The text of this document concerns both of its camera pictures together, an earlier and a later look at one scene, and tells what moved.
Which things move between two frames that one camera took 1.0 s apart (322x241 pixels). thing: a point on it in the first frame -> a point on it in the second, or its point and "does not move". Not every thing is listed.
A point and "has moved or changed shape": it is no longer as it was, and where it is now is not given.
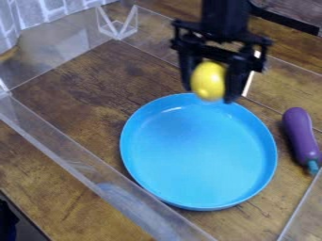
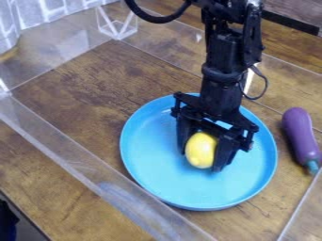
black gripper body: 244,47 -> 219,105
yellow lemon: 207,79 has moved or changed shape
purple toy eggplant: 299,135 does not move
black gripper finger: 240,69 -> 231,145
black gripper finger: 191,51 -> 186,126
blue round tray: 200,153 does not move
